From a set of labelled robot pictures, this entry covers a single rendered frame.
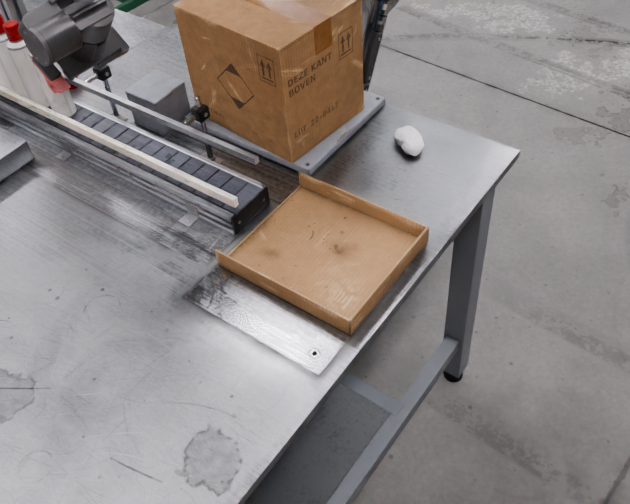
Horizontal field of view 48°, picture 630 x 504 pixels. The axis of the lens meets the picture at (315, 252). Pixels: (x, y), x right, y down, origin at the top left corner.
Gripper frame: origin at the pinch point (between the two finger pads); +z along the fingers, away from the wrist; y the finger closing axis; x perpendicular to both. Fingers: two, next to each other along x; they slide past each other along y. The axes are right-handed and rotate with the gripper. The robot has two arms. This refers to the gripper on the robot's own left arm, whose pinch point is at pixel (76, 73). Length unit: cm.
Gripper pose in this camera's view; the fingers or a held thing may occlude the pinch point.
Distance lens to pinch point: 126.9
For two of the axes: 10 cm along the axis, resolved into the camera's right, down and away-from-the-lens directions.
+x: 6.5, 7.6, 1.0
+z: -4.2, 2.5, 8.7
